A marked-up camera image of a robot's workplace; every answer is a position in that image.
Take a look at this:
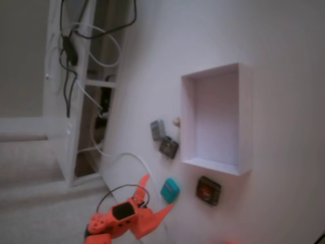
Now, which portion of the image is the orange gripper black servo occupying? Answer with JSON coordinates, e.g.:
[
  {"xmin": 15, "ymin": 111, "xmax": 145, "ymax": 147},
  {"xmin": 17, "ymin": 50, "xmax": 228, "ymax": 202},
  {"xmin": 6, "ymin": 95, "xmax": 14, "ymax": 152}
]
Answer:
[{"xmin": 108, "ymin": 173, "xmax": 175, "ymax": 240}]

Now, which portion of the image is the teal green cube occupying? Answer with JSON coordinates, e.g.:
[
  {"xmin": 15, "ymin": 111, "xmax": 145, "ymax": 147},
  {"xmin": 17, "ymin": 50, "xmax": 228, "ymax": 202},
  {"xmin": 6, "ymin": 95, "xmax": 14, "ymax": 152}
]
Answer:
[{"xmin": 159, "ymin": 177, "xmax": 180, "ymax": 204}]

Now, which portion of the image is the white cardboard box bin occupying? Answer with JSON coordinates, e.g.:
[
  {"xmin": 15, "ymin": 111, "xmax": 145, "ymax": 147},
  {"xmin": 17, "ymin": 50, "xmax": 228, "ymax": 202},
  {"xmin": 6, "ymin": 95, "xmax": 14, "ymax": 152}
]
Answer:
[{"xmin": 180, "ymin": 62, "xmax": 254, "ymax": 176}]

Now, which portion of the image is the black small case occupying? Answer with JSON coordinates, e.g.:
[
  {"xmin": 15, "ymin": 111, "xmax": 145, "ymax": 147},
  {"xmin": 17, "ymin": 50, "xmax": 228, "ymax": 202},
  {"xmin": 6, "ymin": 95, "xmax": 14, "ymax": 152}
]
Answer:
[
  {"xmin": 195, "ymin": 175, "xmax": 221, "ymax": 208},
  {"xmin": 159, "ymin": 136, "xmax": 180, "ymax": 160}
]

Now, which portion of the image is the grey small floss box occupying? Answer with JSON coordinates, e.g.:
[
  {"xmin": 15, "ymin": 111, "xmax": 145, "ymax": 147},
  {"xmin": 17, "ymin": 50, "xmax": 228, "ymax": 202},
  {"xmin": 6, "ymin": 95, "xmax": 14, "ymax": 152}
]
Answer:
[{"xmin": 149, "ymin": 118, "xmax": 166, "ymax": 141}]

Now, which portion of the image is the black power adapter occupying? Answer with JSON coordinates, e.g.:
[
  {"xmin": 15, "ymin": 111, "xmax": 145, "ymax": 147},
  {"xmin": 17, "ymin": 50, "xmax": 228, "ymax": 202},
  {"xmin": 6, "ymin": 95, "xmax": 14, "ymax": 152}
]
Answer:
[{"xmin": 61, "ymin": 35, "xmax": 79, "ymax": 66}]

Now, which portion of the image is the robot servo wire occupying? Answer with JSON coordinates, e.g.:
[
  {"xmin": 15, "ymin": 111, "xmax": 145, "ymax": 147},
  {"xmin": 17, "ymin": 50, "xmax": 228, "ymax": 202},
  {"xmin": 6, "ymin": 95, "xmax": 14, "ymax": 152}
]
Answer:
[{"xmin": 97, "ymin": 184, "xmax": 151, "ymax": 215}]

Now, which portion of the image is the long white cable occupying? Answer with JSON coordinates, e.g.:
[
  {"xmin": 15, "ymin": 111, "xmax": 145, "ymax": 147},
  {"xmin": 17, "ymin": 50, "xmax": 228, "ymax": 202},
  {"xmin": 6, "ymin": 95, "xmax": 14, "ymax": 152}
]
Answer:
[{"xmin": 90, "ymin": 119, "xmax": 170, "ymax": 244}]

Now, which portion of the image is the black hanging cable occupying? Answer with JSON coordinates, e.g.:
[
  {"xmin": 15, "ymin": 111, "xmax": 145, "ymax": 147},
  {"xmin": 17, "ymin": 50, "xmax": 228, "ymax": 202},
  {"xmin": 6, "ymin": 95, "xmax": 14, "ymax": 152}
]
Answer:
[{"xmin": 58, "ymin": 48, "xmax": 78, "ymax": 118}]

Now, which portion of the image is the white frame furniture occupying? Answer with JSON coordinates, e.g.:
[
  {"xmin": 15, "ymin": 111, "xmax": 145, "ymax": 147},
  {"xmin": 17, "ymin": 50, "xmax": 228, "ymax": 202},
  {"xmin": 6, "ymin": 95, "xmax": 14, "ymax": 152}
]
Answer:
[{"xmin": 42, "ymin": 0, "xmax": 124, "ymax": 189}]

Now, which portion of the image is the thin white cable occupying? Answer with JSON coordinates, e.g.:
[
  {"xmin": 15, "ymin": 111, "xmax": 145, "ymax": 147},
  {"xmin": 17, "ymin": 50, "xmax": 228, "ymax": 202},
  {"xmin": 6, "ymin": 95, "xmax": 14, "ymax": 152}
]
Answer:
[{"xmin": 67, "ymin": 22, "xmax": 121, "ymax": 68}]

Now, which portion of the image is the thick black cable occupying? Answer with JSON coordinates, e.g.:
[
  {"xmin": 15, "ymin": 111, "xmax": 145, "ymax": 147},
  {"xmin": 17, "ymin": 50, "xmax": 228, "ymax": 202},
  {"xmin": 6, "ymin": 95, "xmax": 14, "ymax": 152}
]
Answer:
[{"xmin": 59, "ymin": 0, "xmax": 139, "ymax": 41}]

